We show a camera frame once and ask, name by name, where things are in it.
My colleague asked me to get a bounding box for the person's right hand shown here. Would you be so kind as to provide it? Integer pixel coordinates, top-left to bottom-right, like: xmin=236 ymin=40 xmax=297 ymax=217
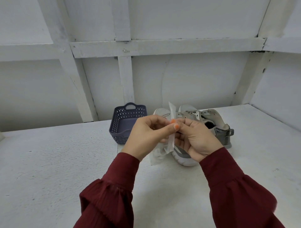
xmin=160 ymin=117 xmax=224 ymax=163

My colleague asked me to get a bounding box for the person's left hand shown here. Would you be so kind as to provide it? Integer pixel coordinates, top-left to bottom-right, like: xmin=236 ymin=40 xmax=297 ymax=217
xmin=121 ymin=115 xmax=182 ymax=162

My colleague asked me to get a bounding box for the grey mesh shoe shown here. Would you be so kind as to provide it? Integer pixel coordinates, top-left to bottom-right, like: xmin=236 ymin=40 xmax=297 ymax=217
xmin=153 ymin=107 xmax=200 ymax=167
xmin=179 ymin=104 xmax=234 ymax=148

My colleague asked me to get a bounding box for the clear plastic bag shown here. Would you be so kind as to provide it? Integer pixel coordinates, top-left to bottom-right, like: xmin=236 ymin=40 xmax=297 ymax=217
xmin=150 ymin=102 xmax=178 ymax=165

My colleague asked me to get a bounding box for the person's right forearm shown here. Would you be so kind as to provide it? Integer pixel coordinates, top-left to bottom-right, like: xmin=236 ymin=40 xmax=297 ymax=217
xmin=199 ymin=147 xmax=285 ymax=228

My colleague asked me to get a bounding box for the person's left forearm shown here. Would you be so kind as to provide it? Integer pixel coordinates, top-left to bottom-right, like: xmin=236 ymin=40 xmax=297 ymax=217
xmin=74 ymin=152 xmax=140 ymax=228

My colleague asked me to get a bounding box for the dark plastic lattice basket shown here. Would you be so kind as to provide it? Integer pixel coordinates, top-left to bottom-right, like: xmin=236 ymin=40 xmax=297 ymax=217
xmin=109 ymin=102 xmax=148 ymax=145

